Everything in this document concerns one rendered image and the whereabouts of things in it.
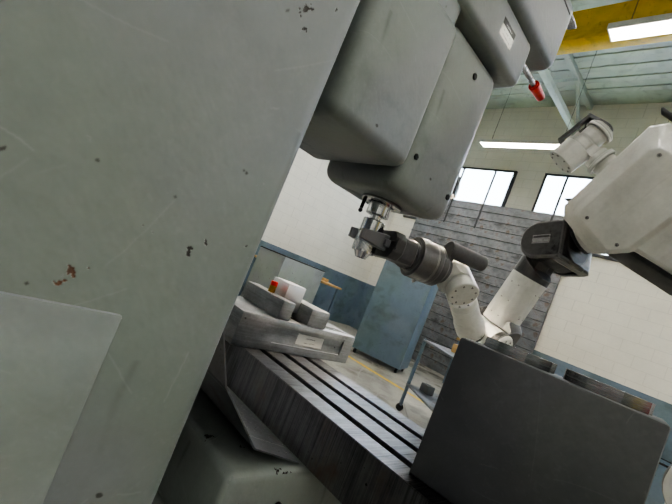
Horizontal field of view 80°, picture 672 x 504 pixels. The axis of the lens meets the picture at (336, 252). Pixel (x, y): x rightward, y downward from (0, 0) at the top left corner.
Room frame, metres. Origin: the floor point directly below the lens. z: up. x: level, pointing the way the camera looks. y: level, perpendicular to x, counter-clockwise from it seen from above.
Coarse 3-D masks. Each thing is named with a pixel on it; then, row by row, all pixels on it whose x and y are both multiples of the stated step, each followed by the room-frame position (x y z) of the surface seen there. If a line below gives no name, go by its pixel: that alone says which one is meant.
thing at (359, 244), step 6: (366, 222) 0.79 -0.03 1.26; (360, 228) 0.80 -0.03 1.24; (372, 228) 0.79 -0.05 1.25; (378, 228) 0.79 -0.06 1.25; (354, 240) 0.81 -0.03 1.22; (360, 240) 0.79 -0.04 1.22; (354, 246) 0.80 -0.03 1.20; (360, 246) 0.79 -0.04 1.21; (366, 246) 0.79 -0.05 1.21; (372, 246) 0.79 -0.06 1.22; (366, 252) 0.79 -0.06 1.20; (372, 252) 0.80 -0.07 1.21
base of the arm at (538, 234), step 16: (544, 224) 0.97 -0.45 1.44; (560, 224) 0.94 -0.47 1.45; (528, 240) 1.00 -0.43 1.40; (544, 240) 0.96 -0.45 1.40; (560, 240) 0.92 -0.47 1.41; (528, 256) 0.99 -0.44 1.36; (544, 256) 0.95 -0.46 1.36; (560, 256) 0.92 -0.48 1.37; (576, 256) 0.94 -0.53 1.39; (576, 272) 0.98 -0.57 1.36
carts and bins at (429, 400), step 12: (420, 348) 4.50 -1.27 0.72; (444, 348) 4.32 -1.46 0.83; (456, 348) 4.21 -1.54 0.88; (408, 384) 4.46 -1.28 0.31; (420, 396) 4.11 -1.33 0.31; (432, 396) 4.34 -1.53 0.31; (396, 408) 4.49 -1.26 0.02; (432, 408) 3.81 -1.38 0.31; (660, 468) 3.85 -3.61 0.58; (660, 480) 3.84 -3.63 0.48; (660, 492) 3.83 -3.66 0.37
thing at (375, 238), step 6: (366, 228) 0.77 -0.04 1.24; (360, 234) 0.77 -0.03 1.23; (366, 234) 0.77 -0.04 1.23; (372, 234) 0.78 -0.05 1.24; (378, 234) 0.78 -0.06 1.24; (384, 234) 0.79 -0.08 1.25; (366, 240) 0.78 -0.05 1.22; (372, 240) 0.78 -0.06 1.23; (378, 240) 0.78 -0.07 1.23; (384, 240) 0.79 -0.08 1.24; (390, 240) 0.78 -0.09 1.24; (378, 246) 0.78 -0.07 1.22; (384, 246) 0.79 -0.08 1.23
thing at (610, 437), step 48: (480, 384) 0.50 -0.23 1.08; (528, 384) 0.47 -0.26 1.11; (576, 384) 0.46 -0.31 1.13; (432, 432) 0.52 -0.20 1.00; (480, 432) 0.49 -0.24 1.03; (528, 432) 0.46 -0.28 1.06; (576, 432) 0.43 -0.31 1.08; (624, 432) 0.41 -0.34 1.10; (432, 480) 0.51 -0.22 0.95; (480, 480) 0.48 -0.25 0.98; (528, 480) 0.45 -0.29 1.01; (576, 480) 0.42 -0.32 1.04; (624, 480) 0.40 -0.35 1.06
